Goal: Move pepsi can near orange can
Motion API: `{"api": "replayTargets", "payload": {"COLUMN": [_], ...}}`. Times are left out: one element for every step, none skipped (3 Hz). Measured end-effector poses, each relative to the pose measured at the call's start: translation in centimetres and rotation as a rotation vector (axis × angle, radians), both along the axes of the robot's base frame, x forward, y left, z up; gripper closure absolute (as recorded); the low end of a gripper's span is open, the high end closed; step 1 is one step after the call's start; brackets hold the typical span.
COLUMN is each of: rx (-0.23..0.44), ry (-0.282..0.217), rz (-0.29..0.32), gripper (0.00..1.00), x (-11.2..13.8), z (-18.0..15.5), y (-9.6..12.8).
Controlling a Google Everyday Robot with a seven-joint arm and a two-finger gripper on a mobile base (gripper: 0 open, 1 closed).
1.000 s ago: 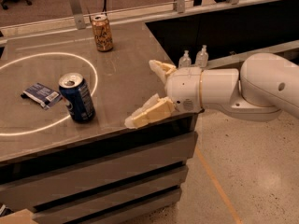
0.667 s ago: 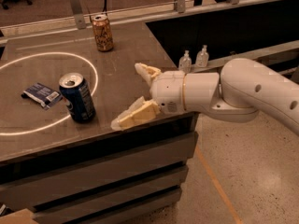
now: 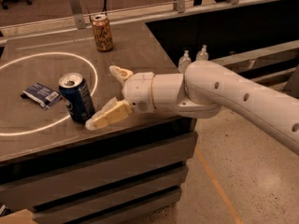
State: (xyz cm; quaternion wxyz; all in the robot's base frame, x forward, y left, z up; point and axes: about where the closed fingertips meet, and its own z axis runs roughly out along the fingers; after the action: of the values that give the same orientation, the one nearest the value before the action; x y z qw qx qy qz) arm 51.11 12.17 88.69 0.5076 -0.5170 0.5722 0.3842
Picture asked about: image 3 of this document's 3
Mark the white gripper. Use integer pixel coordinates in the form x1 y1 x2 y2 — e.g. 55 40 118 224
85 65 155 131

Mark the blue pepsi can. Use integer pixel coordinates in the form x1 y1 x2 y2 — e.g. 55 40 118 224
59 73 95 123

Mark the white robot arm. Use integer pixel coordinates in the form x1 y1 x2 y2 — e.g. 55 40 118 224
85 61 299 154

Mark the orange soda can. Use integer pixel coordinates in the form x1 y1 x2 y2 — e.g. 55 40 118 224
92 14 113 51

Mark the left clear sanitizer bottle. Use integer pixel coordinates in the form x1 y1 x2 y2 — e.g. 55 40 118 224
178 50 192 74

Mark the clear sanitizer bottle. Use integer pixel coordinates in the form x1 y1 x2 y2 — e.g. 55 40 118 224
196 45 208 61
178 50 192 74

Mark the blue snack packet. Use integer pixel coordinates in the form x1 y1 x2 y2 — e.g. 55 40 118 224
21 83 62 110

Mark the grey drawer cabinet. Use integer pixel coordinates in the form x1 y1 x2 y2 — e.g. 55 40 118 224
0 116 197 224

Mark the right clear sanitizer bottle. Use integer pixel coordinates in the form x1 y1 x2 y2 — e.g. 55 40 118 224
196 45 208 61

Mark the metal railing post left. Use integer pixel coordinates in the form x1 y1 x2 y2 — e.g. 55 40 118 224
68 0 86 29

